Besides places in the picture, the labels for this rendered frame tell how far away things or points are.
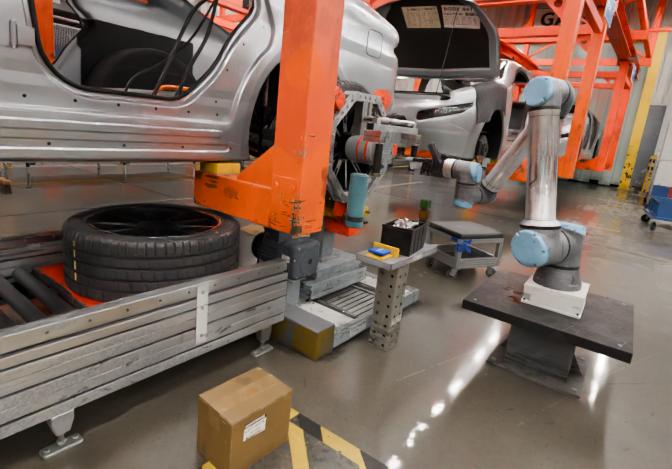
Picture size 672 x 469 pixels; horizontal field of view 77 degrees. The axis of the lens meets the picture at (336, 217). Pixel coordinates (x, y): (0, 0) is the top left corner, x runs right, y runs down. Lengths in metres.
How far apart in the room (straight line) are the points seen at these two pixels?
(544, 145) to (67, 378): 1.75
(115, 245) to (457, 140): 3.72
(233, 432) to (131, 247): 0.69
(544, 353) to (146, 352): 1.55
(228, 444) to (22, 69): 1.26
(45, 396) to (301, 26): 1.37
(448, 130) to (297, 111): 3.14
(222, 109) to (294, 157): 0.53
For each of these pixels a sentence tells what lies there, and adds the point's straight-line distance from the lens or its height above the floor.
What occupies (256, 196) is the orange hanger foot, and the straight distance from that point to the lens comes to 1.78.
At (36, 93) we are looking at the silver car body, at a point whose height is 0.96.
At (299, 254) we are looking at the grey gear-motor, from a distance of 1.94.
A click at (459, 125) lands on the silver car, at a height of 1.08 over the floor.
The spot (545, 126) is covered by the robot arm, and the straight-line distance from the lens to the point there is 1.83.
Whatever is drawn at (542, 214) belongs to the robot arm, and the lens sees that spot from 1.83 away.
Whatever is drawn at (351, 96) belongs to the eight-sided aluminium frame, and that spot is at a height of 1.09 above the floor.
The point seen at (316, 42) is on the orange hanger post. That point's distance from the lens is 1.62.
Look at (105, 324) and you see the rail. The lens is 1.41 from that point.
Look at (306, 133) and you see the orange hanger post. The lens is 1.59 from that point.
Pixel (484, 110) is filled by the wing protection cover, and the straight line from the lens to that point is 4.84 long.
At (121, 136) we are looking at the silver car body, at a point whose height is 0.83.
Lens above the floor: 0.96
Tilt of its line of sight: 12 degrees down
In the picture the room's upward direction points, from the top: 6 degrees clockwise
